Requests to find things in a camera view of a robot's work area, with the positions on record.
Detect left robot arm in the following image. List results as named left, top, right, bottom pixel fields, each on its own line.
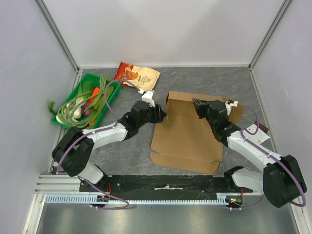
left=52, top=100, right=166, bottom=192

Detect blue slotted cable duct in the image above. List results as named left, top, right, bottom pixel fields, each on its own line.
left=45, top=193, right=229, bottom=205

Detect aluminium corner post right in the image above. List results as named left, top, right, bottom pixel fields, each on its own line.
left=248, top=0, right=293, bottom=71

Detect green long beans bundle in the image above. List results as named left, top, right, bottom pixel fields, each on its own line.
left=56, top=74, right=110, bottom=129

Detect dark red small packet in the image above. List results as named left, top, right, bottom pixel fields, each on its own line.
left=254, top=121, right=269, bottom=134

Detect bok choy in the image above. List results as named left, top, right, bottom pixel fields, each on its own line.
left=56, top=81, right=94, bottom=123

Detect brown cardboard box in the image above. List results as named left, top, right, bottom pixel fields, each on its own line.
left=149, top=90, right=245, bottom=174

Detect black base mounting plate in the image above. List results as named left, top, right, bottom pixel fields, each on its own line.
left=79, top=174, right=254, bottom=195

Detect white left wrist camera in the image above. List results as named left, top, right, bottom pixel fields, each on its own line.
left=138, top=89, right=155, bottom=107

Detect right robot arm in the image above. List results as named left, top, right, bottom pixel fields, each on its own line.
left=192, top=98, right=307, bottom=208

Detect green leafy vegetable outside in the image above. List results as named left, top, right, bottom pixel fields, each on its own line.
left=48, top=100, right=57, bottom=115

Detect aluminium corner post left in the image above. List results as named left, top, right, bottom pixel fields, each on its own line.
left=34, top=0, right=80, bottom=73

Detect white paper tag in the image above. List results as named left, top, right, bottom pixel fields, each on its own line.
left=244, top=124, right=270, bottom=144

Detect cassava chips snack bag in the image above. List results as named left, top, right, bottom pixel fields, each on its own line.
left=114, top=62, right=160, bottom=91

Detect green plastic basket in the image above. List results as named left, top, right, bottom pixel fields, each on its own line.
left=51, top=73, right=121, bottom=129

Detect purple radish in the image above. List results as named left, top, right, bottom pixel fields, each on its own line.
left=81, top=102, right=92, bottom=117

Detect orange carrot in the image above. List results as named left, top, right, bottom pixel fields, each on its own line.
left=87, top=87, right=100, bottom=104

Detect aluminium corner post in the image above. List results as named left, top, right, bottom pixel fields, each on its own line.
left=248, top=0, right=293, bottom=71
left=34, top=0, right=80, bottom=73

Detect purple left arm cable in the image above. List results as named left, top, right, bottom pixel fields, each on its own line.
left=56, top=79, right=144, bottom=175

